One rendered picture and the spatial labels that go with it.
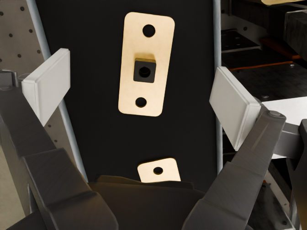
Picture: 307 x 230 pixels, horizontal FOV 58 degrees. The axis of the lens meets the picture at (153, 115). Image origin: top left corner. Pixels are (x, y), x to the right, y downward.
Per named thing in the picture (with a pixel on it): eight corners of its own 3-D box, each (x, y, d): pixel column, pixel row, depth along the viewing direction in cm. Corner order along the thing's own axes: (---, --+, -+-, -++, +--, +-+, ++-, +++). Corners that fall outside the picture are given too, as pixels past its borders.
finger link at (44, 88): (39, 134, 15) (25, 133, 15) (70, 87, 21) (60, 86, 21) (36, 81, 13) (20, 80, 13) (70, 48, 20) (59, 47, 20)
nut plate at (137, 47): (160, 115, 25) (161, 121, 24) (118, 111, 24) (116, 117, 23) (175, 17, 21) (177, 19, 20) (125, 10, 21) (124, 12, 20)
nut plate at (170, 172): (189, 216, 30) (191, 225, 29) (156, 223, 31) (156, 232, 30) (174, 155, 27) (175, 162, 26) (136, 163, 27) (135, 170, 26)
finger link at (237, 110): (248, 103, 14) (262, 105, 14) (216, 65, 21) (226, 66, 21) (234, 151, 16) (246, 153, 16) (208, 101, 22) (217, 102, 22)
